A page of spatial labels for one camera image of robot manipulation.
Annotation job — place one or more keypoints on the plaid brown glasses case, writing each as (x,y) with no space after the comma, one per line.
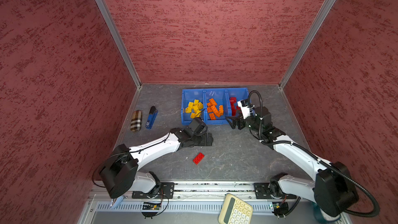
(136,121)

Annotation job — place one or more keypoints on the cream calculator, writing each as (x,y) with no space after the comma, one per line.
(235,211)

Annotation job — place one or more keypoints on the red lego long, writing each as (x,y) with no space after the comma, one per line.
(198,158)
(233,100)

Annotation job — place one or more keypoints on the small clear plastic piece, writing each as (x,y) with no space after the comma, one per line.
(116,202)

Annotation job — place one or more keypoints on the blue three-compartment bin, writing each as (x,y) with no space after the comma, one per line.
(220,95)

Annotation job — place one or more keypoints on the red lego long bottom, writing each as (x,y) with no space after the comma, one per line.
(198,158)

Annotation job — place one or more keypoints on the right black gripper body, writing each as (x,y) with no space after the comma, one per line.
(251,124)

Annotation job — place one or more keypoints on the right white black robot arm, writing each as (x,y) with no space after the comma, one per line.
(328,185)

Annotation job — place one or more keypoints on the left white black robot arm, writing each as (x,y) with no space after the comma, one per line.
(120,173)

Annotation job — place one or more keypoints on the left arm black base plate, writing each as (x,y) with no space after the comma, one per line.
(163,190)

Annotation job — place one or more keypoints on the red lego top long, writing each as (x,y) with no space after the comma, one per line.
(233,100)

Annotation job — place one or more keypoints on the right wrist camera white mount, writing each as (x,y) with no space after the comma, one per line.
(246,108)

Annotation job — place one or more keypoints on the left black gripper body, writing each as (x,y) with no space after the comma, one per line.
(192,138)

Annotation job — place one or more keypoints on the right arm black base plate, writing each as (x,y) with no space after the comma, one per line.
(263,192)

